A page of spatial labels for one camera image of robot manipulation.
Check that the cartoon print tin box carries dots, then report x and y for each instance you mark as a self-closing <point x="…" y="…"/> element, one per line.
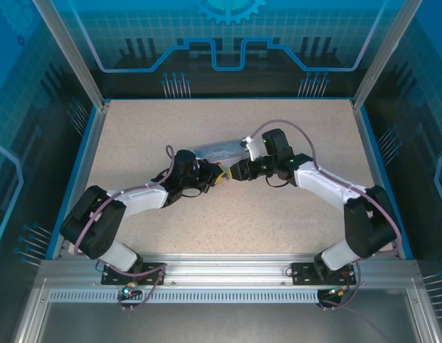
<point x="217" y="151"/>

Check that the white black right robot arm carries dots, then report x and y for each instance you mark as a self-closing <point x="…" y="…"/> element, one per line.
<point x="324" y="182"/>

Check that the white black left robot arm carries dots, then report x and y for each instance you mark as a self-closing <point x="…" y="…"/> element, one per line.
<point x="146" y="198"/>

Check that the small controller board with LEDs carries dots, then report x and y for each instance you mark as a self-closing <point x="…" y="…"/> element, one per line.
<point x="129" y="288"/>
<point x="335" y="292"/>

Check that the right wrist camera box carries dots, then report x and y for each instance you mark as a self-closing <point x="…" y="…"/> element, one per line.
<point x="252" y="148"/>

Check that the aluminium mounting rail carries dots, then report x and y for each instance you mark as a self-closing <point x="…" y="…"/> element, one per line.
<point x="224" y="266"/>

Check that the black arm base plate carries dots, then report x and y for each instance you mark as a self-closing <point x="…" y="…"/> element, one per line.
<point x="301" y="273"/>
<point x="153" y="273"/>

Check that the aluminium frame post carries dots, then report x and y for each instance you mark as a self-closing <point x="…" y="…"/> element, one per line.
<point x="385" y="53"/>
<point x="71" y="57"/>

